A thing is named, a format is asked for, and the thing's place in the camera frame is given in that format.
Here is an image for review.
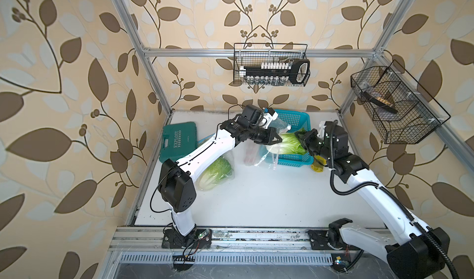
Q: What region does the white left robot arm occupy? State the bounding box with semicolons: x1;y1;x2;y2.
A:
156;105;282;240

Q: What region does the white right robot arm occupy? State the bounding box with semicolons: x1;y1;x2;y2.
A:
295;121;459;279

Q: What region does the clear blue-zip zipper bag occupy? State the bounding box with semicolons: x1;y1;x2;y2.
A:
196;136;236;192

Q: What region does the teal plastic basket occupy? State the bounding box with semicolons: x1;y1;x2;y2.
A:
258;110;314;168

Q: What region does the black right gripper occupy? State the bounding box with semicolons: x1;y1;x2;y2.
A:
296;129;333;163

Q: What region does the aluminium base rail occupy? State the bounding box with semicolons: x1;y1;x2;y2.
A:
109;227;359;253

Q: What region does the dark tool in right basket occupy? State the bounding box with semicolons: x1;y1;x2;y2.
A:
362;91;398;114

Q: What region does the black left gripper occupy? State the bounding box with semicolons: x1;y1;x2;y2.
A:
246;125;283;144

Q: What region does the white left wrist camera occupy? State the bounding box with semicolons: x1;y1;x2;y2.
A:
259;108;278;128

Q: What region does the socket set black holder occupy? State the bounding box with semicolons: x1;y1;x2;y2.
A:
237;59;311;86

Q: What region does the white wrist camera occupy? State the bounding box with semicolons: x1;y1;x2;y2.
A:
317;121;328;139
259;108;278;128

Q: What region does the chinese cabbage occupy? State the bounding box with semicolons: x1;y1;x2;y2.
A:
266;133;307;155
199;156;234;191

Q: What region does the black wire basket right wall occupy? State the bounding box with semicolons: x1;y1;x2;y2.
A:
351;60;451;144

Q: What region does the clear pink-zip dotted bag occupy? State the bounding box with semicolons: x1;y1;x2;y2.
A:
243;112;291;170

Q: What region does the green plastic tool case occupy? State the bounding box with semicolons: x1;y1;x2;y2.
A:
159;122;197;163

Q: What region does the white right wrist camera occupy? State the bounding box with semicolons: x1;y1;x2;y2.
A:
317;121;328;139

